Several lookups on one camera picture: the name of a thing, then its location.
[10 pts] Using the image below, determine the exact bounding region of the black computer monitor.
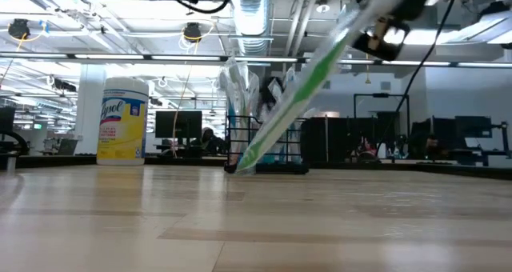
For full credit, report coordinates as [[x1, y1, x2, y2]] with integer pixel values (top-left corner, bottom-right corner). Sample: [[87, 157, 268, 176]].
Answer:
[[155, 110, 203, 139], [454, 115, 494, 139]]

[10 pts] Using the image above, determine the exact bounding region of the black wire organizer rack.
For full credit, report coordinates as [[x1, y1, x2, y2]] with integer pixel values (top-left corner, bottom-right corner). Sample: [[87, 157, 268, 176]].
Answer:
[[223, 114, 311, 175]]

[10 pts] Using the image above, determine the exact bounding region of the black ceiling-hung device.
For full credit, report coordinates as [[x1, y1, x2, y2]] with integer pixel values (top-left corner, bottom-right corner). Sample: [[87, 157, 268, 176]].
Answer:
[[182, 22, 203, 43], [7, 18, 32, 40]]

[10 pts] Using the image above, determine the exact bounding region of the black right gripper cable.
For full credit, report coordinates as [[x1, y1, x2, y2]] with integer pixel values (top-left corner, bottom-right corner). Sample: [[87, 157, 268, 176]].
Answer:
[[374, 0, 462, 155]]

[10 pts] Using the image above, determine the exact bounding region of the yellow Lysol wipes canister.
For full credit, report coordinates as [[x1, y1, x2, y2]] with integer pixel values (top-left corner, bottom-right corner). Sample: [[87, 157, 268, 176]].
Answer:
[[96, 77, 150, 166]]

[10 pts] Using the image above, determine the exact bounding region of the person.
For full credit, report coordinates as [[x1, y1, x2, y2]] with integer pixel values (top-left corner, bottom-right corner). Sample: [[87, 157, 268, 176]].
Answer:
[[201, 126, 226, 156], [424, 134, 440, 160]]

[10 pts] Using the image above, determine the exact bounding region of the blue toothbrush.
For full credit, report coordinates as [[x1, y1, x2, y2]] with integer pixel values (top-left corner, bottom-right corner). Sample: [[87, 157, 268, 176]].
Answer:
[[282, 66, 305, 165]]

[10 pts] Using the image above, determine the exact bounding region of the black metal frame stand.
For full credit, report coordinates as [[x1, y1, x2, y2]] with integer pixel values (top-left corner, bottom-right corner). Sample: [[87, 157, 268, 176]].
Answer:
[[353, 92, 411, 163]]

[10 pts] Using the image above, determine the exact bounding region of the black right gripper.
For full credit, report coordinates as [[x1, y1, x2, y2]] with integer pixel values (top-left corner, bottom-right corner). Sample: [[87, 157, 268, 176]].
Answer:
[[351, 0, 441, 61]]

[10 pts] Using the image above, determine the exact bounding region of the yellow hanging pendant cord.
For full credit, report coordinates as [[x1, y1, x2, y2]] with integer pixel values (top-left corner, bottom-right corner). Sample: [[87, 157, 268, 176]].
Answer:
[[363, 54, 372, 85]]

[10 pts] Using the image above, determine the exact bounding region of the silver spiral air duct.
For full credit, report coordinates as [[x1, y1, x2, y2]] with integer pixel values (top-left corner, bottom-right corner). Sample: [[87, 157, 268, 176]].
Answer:
[[228, 0, 278, 58]]

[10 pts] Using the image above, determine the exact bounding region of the black office chair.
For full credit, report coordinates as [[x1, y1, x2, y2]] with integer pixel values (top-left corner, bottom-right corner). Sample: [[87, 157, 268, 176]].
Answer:
[[0, 106, 26, 171]]

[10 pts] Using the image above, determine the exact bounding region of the long ceiling light bar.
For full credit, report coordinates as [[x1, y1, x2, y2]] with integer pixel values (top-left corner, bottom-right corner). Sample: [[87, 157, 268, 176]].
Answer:
[[0, 51, 512, 69]]

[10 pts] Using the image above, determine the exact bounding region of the black aluminium table frame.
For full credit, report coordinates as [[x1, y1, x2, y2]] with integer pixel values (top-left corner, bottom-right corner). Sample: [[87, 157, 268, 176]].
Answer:
[[0, 154, 512, 173]]

